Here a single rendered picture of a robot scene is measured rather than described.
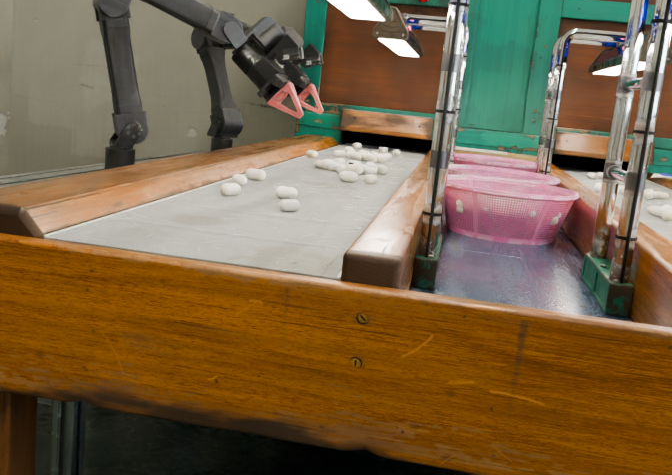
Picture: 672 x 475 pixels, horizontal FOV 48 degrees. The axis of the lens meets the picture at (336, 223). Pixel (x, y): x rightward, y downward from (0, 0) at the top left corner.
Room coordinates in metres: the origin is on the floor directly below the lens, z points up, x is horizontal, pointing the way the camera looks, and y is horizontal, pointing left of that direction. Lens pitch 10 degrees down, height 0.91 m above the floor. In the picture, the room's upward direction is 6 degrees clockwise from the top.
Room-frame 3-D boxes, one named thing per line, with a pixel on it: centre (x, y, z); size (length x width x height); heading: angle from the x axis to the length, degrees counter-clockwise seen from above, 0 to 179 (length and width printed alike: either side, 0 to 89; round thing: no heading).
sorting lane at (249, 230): (1.60, 0.00, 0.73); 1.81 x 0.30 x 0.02; 171
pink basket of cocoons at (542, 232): (1.43, -0.32, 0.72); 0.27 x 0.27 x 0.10
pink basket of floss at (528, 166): (2.14, -0.43, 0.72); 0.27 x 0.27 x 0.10
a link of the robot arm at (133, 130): (1.63, 0.47, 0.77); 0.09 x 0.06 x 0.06; 25
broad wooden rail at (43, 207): (1.63, 0.21, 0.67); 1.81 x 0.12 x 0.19; 171
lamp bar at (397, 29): (2.02, -0.12, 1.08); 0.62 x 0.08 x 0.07; 171
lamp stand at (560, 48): (1.94, -0.60, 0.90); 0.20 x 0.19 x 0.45; 171
